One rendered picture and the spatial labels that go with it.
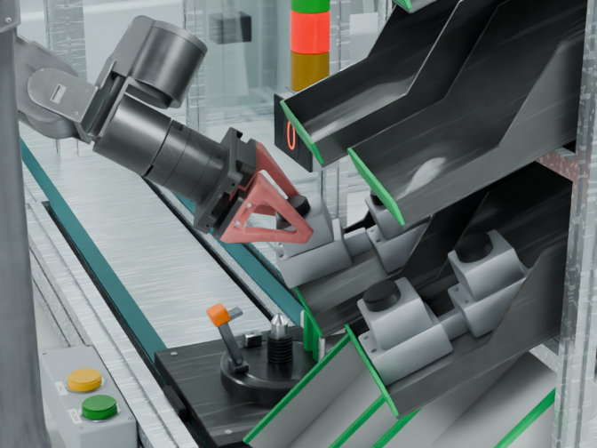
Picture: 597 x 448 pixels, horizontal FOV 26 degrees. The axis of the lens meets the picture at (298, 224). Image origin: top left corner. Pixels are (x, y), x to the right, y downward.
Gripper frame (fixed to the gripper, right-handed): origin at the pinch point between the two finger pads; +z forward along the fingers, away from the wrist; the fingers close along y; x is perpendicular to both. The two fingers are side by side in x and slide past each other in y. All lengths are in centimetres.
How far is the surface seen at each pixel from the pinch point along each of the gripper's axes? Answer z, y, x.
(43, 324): -7, 61, 59
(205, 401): 7.5, 18.5, 32.8
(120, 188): -2, 104, 53
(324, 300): 5.6, -1.6, 5.3
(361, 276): 7.8, 0.0, 2.2
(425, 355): 10.2, -16.4, -1.4
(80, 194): -7, 102, 57
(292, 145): 6.8, 46.7, 10.5
